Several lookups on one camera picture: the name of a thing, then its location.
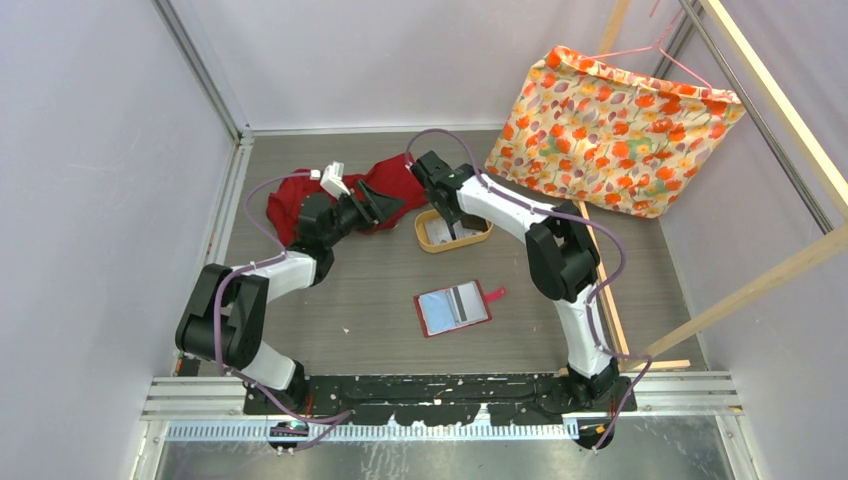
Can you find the floral fabric bag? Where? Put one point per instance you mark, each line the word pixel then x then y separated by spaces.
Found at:
pixel 584 130

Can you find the red cloth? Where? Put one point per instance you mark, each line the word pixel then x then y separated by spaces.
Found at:
pixel 389 177

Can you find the aluminium frame rail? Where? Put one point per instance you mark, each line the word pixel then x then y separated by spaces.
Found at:
pixel 211 408

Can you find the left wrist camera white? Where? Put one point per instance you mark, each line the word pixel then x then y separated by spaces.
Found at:
pixel 331 179

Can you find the red card holder wallet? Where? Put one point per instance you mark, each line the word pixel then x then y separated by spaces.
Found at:
pixel 435 313

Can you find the white magnetic stripe card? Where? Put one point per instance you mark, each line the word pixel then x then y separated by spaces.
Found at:
pixel 468 304

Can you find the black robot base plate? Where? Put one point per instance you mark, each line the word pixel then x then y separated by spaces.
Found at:
pixel 435 400

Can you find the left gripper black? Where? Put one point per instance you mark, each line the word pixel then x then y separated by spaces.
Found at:
pixel 377 207

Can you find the wooden frame rack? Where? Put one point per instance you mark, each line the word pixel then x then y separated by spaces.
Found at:
pixel 742 217

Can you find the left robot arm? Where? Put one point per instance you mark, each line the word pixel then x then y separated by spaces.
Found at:
pixel 224 317

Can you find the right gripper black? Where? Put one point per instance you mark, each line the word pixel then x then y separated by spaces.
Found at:
pixel 450 216

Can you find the yellow oval tray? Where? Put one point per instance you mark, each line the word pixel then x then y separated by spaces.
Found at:
pixel 471 239

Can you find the white VIP card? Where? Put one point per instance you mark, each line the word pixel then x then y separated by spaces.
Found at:
pixel 438 232

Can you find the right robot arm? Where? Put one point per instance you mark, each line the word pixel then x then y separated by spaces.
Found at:
pixel 561 255

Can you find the pink clothes hanger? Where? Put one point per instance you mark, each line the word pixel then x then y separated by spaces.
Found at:
pixel 669 45

